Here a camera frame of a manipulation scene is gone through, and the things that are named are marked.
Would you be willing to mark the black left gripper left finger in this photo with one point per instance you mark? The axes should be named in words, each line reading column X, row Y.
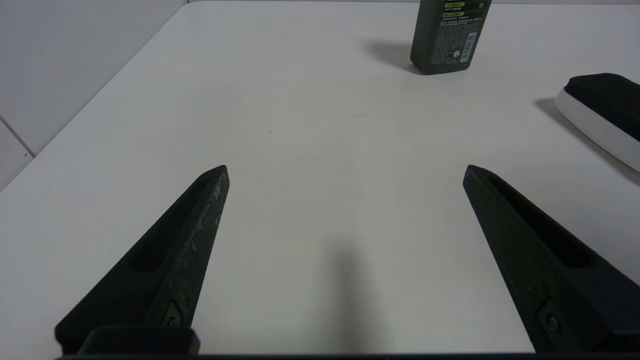
column 165, row 260

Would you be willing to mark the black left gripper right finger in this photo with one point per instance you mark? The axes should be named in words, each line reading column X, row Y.
column 545, row 270

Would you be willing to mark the white eraser with black felt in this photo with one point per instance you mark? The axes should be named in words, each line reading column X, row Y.
column 602, row 115

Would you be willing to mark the dark green labelled bottle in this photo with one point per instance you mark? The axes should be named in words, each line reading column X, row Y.
column 447, row 35

